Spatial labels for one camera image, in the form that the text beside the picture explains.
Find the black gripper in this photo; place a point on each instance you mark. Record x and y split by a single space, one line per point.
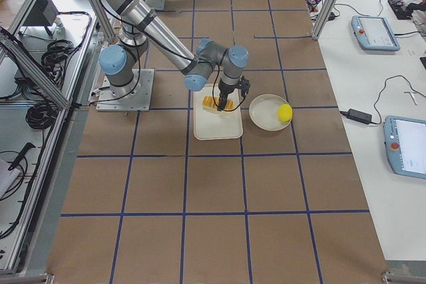
226 92

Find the yellow striped bread roll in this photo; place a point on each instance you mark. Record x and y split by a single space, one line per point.
210 103

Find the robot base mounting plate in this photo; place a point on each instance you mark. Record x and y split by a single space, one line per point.
125 93

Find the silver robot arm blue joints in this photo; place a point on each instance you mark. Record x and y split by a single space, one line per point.
195 68

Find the white round plate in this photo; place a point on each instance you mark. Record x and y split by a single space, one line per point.
263 112

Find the white rectangular tray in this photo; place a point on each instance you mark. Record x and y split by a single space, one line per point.
211 124

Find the yellow round sponge toy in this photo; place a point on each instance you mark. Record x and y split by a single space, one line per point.
285 113

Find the black power adapter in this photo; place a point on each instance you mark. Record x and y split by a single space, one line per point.
359 116

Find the upper blue teach pendant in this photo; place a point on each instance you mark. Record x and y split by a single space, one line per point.
374 34

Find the blue teach pendant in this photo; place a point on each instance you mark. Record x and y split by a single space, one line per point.
374 34
405 145

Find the lower blue teach pendant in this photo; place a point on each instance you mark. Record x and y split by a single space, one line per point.
405 145

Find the black box device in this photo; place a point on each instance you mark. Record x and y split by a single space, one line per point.
42 14

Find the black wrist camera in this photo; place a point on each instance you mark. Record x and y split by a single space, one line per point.
244 86

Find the aluminium frame left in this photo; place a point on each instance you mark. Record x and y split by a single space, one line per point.
56 90

